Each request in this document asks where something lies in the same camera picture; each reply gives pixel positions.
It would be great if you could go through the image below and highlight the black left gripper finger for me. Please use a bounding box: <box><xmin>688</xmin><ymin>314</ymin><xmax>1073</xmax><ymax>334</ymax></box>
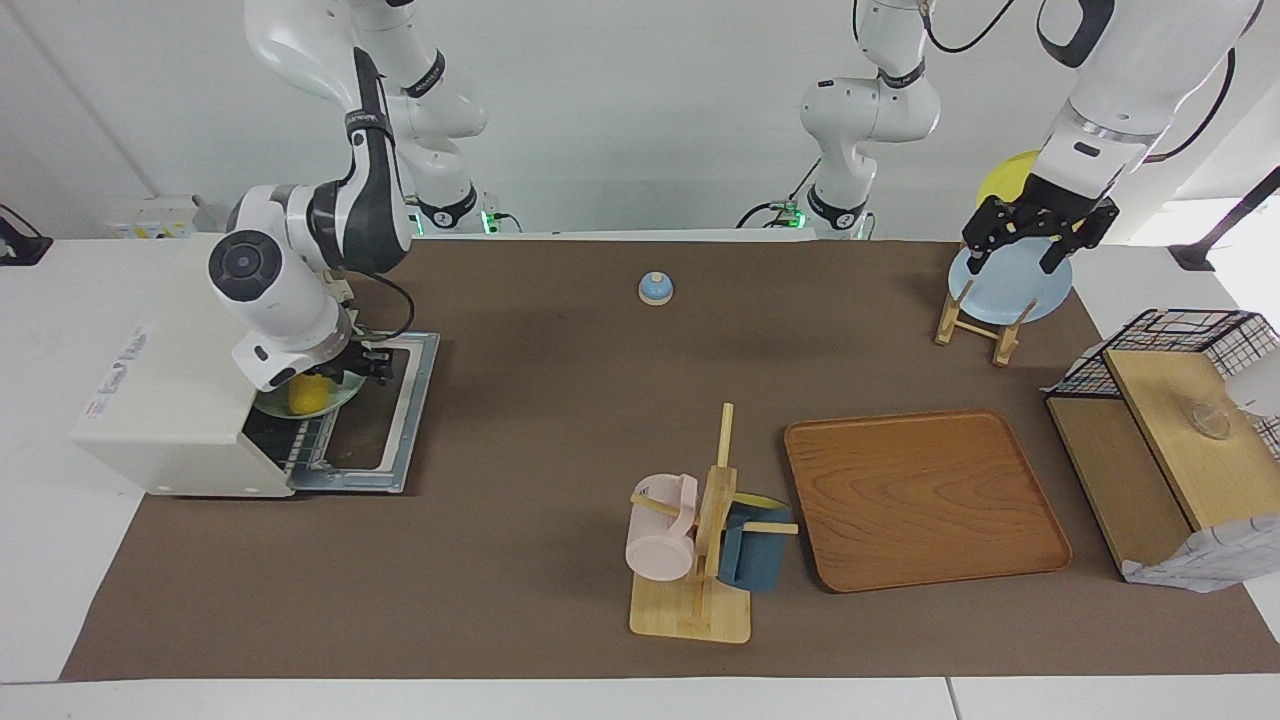
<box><xmin>1039</xmin><ymin>207</ymin><xmax>1120</xmax><ymax>277</ymax></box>
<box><xmin>962</xmin><ymin>197</ymin><xmax>1018</xmax><ymax>277</ymax></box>

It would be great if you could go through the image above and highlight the pale green plate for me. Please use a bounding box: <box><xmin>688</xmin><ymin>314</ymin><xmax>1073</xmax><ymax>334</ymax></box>
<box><xmin>252</xmin><ymin>368</ymin><xmax>367</xmax><ymax>419</ymax></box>

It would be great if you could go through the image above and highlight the yellow corn cob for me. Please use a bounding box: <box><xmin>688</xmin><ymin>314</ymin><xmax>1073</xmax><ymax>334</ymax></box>
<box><xmin>288</xmin><ymin>372</ymin><xmax>337</xmax><ymax>417</ymax></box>

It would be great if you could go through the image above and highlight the oven door with handle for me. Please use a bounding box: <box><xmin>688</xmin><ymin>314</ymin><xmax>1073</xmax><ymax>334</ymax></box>
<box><xmin>288</xmin><ymin>332</ymin><xmax>442</xmax><ymax>495</ymax></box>

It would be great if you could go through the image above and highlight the white toaster oven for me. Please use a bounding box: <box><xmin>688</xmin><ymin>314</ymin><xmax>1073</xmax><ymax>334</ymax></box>
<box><xmin>70</xmin><ymin>235</ymin><xmax>353</xmax><ymax>498</ymax></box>

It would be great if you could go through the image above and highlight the yellow plate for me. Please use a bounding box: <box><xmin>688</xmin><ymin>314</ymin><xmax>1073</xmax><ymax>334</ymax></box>
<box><xmin>976</xmin><ymin>150</ymin><xmax>1047</xmax><ymax>212</ymax></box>

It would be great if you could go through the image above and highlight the light blue plate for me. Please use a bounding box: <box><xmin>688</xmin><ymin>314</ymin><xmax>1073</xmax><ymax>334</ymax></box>
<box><xmin>948</xmin><ymin>237</ymin><xmax>1074</xmax><ymax>326</ymax></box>

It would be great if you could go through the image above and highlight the wooden plate rack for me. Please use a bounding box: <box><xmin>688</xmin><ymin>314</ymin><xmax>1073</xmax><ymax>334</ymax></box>
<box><xmin>935</xmin><ymin>275</ymin><xmax>1039</xmax><ymax>368</ymax></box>

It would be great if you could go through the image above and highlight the black stand foot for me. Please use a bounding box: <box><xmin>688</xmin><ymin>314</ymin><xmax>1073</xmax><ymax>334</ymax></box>
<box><xmin>1167</xmin><ymin>165</ymin><xmax>1280</xmax><ymax>274</ymax></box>

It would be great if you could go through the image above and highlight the brown table mat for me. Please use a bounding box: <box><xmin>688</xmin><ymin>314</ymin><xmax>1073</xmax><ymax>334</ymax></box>
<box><xmin>60</xmin><ymin>238</ymin><xmax>1280</xmax><ymax>682</ymax></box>

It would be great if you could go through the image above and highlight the clear glass cup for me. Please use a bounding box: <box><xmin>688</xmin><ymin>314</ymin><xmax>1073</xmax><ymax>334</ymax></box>
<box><xmin>1187</xmin><ymin>398</ymin><xmax>1234</xmax><ymax>442</ymax></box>

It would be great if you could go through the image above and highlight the white round object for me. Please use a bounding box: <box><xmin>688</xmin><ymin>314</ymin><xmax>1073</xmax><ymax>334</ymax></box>
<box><xmin>1224</xmin><ymin>348</ymin><xmax>1280</xmax><ymax>420</ymax></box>

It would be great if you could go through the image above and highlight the dark wooden board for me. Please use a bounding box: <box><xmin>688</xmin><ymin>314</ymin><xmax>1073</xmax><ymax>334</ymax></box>
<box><xmin>1046</xmin><ymin>396</ymin><xmax>1197</xmax><ymax>576</ymax></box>

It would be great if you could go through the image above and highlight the light wooden board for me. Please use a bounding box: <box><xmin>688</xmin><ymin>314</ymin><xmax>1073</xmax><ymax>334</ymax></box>
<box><xmin>1103</xmin><ymin>348</ymin><xmax>1280</xmax><ymax>532</ymax></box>

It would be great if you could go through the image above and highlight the white power box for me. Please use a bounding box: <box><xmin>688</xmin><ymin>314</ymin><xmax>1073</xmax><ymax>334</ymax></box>
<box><xmin>108</xmin><ymin>194</ymin><xmax>217</xmax><ymax>240</ymax></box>

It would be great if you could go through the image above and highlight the brown wooden tray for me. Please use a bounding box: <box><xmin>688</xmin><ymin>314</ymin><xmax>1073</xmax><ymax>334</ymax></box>
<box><xmin>784</xmin><ymin>409</ymin><xmax>1073</xmax><ymax>595</ymax></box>

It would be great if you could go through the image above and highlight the pink mug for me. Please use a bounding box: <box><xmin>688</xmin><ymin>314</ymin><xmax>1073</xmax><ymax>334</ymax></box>
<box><xmin>625</xmin><ymin>474</ymin><xmax>700</xmax><ymax>583</ymax></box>

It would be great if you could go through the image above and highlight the white grid cloth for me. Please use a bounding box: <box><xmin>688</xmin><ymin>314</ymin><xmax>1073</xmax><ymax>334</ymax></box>
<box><xmin>1121</xmin><ymin>514</ymin><xmax>1280</xmax><ymax>595</ymax></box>

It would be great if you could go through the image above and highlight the wooden mug stand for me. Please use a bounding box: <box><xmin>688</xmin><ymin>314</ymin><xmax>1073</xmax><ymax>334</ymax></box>
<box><xmin>629</xmin><ymin>403</ymin><xmax>801</xmax><ymax>645</ymax></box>

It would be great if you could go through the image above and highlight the dark blue mug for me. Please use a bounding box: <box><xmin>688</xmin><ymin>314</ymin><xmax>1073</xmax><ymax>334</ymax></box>
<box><xmin>718</xmin><ymin>494</ymin><xmax>792</xmax><ymax>594</ymax></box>

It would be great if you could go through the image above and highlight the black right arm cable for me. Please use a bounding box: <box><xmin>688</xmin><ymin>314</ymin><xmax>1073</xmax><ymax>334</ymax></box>
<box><xmin>350</xmin><ymin>268</ymin><xmax>417</xmax><ymax>343</ymax></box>

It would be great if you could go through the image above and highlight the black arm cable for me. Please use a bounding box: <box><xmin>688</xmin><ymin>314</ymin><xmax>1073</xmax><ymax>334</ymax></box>
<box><xmin>350</xmin><ymin>268</ymin><xmax>417</xmax><ymax>343</ymax></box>
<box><xmin>1145</xmin><ymin>45</ymin><xmax>1239</xmax><ymax>164</ymax></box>

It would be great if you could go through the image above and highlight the black wire basket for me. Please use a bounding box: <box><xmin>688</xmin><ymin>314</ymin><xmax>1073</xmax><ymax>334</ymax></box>
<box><xmin>1047</xmin><ymin>309</ymin><xmax>1280</xmax><ymax>461</ymax></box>

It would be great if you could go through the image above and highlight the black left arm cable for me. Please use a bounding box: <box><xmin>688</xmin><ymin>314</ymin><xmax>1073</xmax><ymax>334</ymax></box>
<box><xmin>1145</xmin><ymin>45</ymin><xmax>1239</xmax><ymax>164</ymax></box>

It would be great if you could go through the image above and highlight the black base cable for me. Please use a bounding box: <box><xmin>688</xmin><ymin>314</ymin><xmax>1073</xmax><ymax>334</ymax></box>
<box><xmin>736</xmin><ymin>158</ymin><xmax>824</xmax><ymax>230</ymax></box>

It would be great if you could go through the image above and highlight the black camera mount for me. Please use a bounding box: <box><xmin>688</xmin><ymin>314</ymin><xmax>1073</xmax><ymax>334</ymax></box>
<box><xmin>0</xmin><ymin>204</ymin><xmax>54</xmax><ymax>267</ymax></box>

